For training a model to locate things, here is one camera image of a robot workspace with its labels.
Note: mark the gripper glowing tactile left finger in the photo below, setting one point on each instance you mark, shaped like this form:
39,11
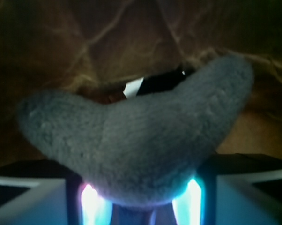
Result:
43,192

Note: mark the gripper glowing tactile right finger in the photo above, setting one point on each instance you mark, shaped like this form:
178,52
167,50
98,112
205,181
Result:
233,189

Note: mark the gray plush animal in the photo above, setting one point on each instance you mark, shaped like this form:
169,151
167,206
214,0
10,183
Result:
141,152

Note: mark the brown paper bag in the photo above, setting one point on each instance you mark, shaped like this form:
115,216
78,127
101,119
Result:
94,47

